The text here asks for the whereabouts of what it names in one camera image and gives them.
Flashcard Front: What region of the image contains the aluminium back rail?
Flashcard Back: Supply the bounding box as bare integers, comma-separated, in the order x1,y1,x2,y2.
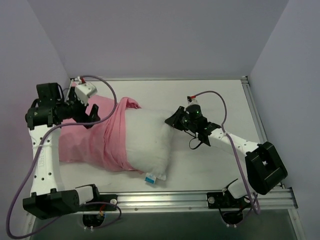
69,74,248,81

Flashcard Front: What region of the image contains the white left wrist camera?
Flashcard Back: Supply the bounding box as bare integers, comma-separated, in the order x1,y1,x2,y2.
74,79,98,106

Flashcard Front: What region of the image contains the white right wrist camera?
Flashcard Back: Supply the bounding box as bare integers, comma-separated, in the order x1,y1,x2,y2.
187,95,199,107

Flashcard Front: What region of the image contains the aluminium front rail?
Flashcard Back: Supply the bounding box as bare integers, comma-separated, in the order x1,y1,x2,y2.
27,187,298,215

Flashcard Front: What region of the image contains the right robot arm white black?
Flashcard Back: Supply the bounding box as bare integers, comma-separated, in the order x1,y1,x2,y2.
164,104,288,207

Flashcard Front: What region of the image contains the white pillow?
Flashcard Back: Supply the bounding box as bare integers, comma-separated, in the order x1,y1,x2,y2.
125,108,174,181

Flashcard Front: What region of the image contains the pink floral pillowcase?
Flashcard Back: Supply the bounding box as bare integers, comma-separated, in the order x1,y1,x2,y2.
58,97,140,172

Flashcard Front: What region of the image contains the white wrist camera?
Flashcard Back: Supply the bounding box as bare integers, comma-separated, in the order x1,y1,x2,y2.
74,79,98,106
187,95,199,107

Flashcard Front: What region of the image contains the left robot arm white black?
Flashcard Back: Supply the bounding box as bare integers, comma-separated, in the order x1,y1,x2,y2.
22,81,101,220

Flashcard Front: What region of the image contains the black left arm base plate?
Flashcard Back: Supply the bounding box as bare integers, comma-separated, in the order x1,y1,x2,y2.
80,194,118,212

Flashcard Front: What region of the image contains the white blue pillow label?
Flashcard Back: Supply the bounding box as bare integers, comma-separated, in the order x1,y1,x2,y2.
144,173,157,185

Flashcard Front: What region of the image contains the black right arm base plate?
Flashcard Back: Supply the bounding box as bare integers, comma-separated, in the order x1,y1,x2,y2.
206,191,250,209

